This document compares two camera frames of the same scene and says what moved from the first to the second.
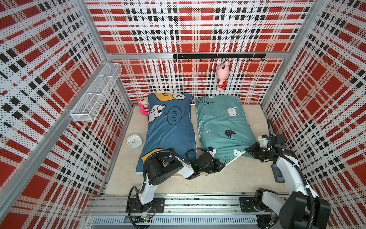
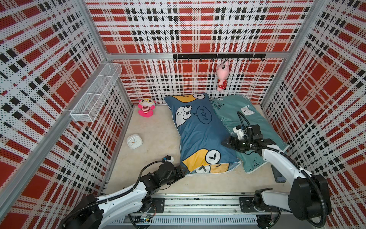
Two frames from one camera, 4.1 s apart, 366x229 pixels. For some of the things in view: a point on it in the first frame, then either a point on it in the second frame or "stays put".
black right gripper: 250,150 to 230,141
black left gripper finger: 218,165 to 182,171
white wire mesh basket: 88,107 stays put
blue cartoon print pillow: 169,126 to 201,131
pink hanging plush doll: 222,72 stays put
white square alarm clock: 134,141 stays put
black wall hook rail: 225,56 stays put
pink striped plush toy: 143,104 stays put
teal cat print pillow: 223,125 to 228,107
